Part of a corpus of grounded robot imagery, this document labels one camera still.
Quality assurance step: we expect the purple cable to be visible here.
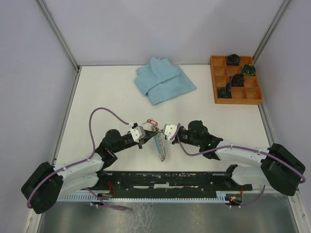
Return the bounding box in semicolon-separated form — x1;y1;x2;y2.
169;122;306;209
26;107;134;211

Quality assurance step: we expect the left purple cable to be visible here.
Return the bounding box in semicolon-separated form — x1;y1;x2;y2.
26;107;134;211

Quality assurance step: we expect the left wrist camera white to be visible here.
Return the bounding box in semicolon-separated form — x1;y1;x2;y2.
130;123;146;143

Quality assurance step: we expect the light blue cloth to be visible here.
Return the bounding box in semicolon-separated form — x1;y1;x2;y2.
135;57;197;105

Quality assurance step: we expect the green yellow coiled cord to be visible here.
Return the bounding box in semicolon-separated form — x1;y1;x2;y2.
241;63;257;76

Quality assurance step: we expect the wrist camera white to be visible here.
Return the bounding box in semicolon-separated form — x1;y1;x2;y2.
163;123;180;142
130;123;146;143

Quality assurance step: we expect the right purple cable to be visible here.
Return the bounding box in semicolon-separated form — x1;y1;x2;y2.
169;122;306;209

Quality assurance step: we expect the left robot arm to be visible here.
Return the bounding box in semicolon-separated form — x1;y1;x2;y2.
21;126;156;214

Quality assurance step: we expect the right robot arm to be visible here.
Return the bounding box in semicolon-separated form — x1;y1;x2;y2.
164;120;306;196

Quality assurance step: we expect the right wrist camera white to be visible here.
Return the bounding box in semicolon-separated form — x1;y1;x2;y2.
163;123;180;142

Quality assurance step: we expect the metal key organizer plate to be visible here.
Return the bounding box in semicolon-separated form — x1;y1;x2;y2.
151;125;166;162

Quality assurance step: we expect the dark twisted cord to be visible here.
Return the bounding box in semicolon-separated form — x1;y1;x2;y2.
225;73;245;90

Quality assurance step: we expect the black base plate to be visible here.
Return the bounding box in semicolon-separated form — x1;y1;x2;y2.
90;171;253;199

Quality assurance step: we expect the wooden compartment tray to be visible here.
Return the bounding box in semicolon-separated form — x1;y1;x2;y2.
210;54;263;105

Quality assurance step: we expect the dark green coiled cord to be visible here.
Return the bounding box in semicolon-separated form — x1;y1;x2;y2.
217;87;232;99

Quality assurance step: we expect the black coiled cord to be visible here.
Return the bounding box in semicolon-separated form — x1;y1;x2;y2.
226;53;241;66

